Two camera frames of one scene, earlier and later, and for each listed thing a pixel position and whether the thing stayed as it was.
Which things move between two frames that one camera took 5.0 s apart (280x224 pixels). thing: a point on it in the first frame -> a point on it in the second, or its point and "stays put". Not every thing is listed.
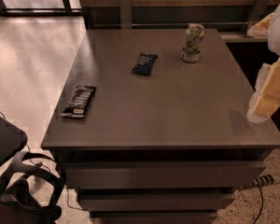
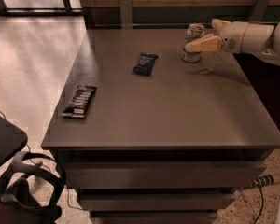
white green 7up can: x=192 y=42 stays put
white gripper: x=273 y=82 -> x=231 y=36
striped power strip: x=263 y=180 stays put
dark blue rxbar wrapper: x=145 y=63 stays put
